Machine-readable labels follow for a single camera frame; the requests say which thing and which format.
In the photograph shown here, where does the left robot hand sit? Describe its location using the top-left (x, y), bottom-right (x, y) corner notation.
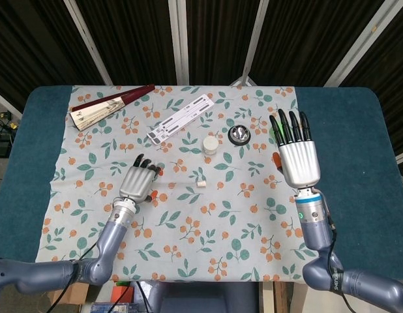
top-left (119, 154), bottom-right (164, 205)

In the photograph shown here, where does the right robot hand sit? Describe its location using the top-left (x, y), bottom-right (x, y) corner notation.
top-left (269, 108), bottom-right (321, 189)

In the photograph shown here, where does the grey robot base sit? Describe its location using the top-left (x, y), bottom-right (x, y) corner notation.
top-left (148, 280), bottom-right (261, 313)

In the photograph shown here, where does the green cube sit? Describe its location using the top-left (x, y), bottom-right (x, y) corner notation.
top-left (269, 119), bottom-right (287, 141)

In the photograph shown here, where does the teal felt table cover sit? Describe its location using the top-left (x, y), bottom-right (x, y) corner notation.
top-left (0, 85), bottom-right (403, 283)

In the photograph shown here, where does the silver call bell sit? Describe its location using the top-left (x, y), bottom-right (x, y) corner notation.
top-left (228, 123), bottom-right (252, 147)

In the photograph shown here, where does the fruit print tablecloth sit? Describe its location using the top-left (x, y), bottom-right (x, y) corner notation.
top-left (35, 85), bottom-right (323, 283)

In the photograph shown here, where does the white folding laptop stand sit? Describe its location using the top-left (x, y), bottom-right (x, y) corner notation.
top-left (145, 93), bottom-right (216, 145)

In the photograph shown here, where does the small white jar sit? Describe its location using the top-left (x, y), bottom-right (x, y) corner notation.
top-left (201, 136), bottom-right (219, 156)

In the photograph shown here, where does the orange plastic part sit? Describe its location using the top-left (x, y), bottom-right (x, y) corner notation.
top-left (110, 285), bottom-right (136, 306)

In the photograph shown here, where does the cardboard box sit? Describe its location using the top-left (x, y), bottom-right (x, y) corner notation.
top-left (46, 282), bottom-right (91, 306)

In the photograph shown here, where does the wooden board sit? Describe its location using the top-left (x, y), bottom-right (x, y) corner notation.
top-left (258, 282), bottom-right (306, 313)

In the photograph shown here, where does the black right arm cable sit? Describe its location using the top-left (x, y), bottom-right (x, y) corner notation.
top-left (318, 192), bottom-right (359, 313)

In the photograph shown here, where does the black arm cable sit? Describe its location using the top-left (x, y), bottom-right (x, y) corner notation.
top-left (56, 243), bottom-right (98, 313)
top-left (318, 192), bottom-right (359, 313)

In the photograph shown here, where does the folding fan with red handle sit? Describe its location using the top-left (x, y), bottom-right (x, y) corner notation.
top-left (68, 83), bottom-right (156, 132)

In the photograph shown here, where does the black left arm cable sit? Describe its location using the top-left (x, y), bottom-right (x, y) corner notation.
top-left (56, 243), bottom-right (98, 313)

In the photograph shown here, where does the white frame post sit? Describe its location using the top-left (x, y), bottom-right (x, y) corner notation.
top-left (168, 0), bottom-right (191, 86)
top-left (63, 0), bottom-right (113, 86)
top-left (323, 0), bottom-right (401, 87)
top-left (232, 0), bottom-right (271, 86)

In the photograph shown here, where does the black equipment with cables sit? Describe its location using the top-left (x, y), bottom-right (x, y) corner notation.
top-left (0, 110), bottom-right (22, 157)

